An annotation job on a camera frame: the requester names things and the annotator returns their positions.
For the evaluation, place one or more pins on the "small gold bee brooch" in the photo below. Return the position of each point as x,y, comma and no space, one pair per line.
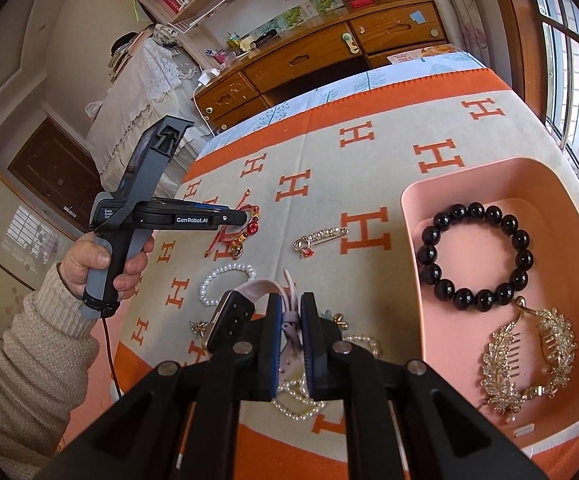
200,329

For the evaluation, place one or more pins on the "small pink bottles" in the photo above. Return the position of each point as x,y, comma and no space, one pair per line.
219,55

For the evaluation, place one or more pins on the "pink plastic tray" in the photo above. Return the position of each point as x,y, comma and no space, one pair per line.
544,195

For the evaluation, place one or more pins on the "white charger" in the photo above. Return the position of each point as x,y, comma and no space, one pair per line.
209,76

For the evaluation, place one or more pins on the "blue sticker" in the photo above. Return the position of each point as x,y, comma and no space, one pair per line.
418,16

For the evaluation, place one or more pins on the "stack of books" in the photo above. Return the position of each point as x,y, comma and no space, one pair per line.
119,60

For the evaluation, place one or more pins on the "white lace covered piano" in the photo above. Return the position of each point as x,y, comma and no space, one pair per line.
134,90

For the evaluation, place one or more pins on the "wooden desk with drawers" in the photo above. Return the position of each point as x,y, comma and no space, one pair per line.
314,55

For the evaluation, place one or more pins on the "orange and beige patterned blanket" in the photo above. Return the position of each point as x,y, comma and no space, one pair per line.
319,160

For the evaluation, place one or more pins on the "gold leaf hair comb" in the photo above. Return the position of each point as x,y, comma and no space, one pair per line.
502,360

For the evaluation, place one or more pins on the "brown wooden door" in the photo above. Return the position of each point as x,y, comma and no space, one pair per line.
54,170

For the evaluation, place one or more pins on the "black flashlight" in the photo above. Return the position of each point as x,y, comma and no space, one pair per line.
264,36

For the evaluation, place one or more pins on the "pale floral curtain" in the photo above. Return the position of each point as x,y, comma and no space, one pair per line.
464,10

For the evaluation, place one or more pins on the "colourful magazine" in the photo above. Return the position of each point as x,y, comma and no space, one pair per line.
434,51

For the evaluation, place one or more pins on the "light blue printed bedsheet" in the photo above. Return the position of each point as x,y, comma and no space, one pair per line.
369,80

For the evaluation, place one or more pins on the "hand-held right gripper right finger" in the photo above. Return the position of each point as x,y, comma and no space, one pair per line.
306,345

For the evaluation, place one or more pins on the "person's left forearm beige sleeve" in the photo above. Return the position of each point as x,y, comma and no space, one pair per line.
29,360

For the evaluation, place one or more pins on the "black hat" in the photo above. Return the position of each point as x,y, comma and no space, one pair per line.
125,40

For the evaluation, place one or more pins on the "silver brooch with red charm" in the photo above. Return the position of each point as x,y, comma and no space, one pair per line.
319,236

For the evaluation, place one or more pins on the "person's left hand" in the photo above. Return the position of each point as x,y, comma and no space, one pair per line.
76,265

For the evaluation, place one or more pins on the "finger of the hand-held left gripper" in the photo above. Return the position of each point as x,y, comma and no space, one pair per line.
237,218

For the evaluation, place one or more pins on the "red flat box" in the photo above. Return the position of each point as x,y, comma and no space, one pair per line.
362,1

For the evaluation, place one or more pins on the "green leaf picture strip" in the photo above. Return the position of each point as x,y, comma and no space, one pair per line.
289,20

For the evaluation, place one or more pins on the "yellow toy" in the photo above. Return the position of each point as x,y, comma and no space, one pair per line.
234,44

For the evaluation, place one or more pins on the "window with metal bars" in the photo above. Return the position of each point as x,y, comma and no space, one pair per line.
569,60

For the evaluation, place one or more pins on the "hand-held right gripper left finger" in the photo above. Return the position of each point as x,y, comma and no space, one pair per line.
275,345

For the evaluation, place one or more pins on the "mint green drawer hanger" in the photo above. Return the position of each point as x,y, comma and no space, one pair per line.
352,44

